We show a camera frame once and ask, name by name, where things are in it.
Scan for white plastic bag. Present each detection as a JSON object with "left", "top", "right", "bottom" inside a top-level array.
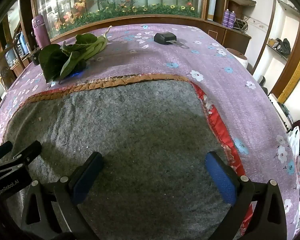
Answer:
[{"left": 287, "top": 126, "right": 300, "bottom": 189}]

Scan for purple floral blanket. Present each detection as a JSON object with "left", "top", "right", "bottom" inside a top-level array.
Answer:
[{"left": 0, "top": 24, "right": 300, "bottom": 240}]

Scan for blue water jug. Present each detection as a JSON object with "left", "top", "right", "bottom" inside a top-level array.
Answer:
[{"left": 16, "top": 31, "right": 30, "bottom": 55}]

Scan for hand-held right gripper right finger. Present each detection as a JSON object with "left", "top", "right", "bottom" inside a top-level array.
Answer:
[{"left": 205, "top": 151, "right": 288, "bottom": 240}]

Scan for grey felt mat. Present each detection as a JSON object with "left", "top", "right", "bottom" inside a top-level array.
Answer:
[{"left": 1, "top": 74, "right": 253, "bottom": 240}]

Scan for dark grey computer mouse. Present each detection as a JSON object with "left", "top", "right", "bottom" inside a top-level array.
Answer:
[{"left": 154, "top": 32, "right": 190, "bottom": 49}]

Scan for white rolled poster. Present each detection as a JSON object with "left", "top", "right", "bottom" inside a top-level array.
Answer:
[{"left": 207, "top": 0, "right": 218, "bottom": 22}]

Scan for purple water bottle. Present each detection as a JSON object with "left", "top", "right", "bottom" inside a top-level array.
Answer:
[{"left": 31, "top": 15, "right": 51, "bottom": 49}]

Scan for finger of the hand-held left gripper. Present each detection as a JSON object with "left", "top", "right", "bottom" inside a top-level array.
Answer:
[
  {"left": 14, "top": 140, "right": 42, "bottom": 165},
  {"left": 0, "top": 141, "right": 13, "bottom": 160}
]

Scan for white paper roll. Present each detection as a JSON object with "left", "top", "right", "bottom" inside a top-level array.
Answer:
[{"left": 226, "top": 48, "right": 248, "bottom": 68}]

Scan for small black box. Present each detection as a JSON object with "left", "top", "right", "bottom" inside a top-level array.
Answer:
[{"left": 30, "top": 49, "right": 44, "bottom": 67}]

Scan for purple spray can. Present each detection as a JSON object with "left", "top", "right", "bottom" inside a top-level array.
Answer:
[
  {"left": 222, "top": 9, "right": 230, "bottom": 27},
  {"left": 229, "top": 10, "right": 237, "bottom": 28}
]

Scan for leafy green vegetable bunch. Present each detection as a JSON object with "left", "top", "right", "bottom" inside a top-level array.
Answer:
[{"left": 39, "top": 26, "right": 113, "bottom": 83}]

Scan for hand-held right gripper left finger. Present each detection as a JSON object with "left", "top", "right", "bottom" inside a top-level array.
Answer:
[{"left": 20, "top": 151, "right": 105, "bottom": 240}]

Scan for dark shoes on shelf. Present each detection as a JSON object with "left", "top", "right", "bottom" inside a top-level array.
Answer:
[{"left": 267, "top": 38, "right": 292, "bottom": 55}]

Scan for brown wicker basket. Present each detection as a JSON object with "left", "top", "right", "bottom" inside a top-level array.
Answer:
[{"left": 227, "top": 0, "right": 257, "bottom": 18}]

